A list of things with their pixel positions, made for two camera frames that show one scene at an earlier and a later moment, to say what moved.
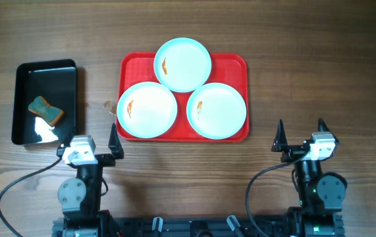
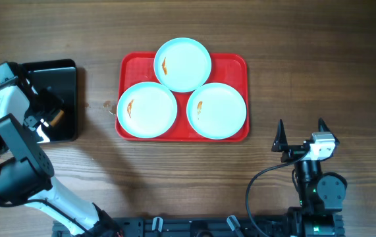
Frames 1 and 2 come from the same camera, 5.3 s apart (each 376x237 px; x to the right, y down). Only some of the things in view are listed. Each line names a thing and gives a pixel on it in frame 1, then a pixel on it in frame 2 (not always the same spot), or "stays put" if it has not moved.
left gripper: [107, 160] → [51, 102]
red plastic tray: [228, 68] stays put
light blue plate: [147, 110] stays put
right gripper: [280, 141] stays put
